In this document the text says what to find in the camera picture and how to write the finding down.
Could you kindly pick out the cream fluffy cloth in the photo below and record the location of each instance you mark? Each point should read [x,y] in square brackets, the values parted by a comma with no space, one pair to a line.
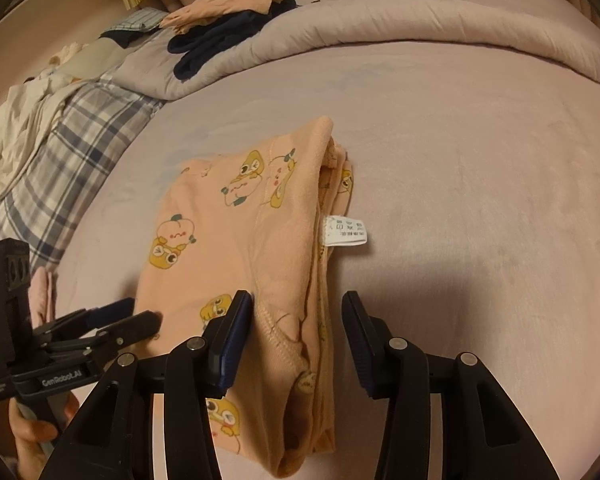
[67,54]

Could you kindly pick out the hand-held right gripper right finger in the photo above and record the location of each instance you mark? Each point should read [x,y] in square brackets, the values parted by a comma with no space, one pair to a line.
[362,345]

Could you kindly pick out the blue striped cloth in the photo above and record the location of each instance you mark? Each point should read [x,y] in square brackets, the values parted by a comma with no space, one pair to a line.
[140,19]

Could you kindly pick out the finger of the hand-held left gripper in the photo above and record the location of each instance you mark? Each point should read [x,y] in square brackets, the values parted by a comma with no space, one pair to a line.
[135,325]
[112,308]

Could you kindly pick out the person's left hand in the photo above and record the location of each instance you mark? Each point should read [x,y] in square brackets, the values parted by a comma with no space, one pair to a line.
[30,435]

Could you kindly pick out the peach garment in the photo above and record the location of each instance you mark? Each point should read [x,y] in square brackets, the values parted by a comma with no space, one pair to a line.
[220,2]

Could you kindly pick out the white crumpled cloth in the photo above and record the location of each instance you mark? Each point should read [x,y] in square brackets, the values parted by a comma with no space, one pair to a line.
[20,110]

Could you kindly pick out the lilac bed sheet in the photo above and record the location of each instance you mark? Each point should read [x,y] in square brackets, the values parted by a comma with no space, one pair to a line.
[455,185]

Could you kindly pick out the pink folded cloth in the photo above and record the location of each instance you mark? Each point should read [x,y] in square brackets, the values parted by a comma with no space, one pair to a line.
[42,292]

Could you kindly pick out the pale green pillow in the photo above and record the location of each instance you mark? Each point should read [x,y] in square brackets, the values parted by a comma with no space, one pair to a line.
[92,60]

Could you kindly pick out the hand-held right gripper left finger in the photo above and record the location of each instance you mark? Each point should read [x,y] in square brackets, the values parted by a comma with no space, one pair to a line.
[235,340]

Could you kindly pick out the plaid quilt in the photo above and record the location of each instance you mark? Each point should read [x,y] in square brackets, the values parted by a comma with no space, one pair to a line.
[65,160]

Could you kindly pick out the grey duvet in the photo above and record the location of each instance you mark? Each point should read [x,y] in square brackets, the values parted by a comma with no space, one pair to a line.
[405,15]

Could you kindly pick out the orange cartoon print shirt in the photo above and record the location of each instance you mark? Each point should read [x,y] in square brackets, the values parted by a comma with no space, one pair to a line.
[220,240]

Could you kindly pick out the navy garment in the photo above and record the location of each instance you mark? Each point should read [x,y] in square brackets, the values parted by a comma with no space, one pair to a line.
[215,35]

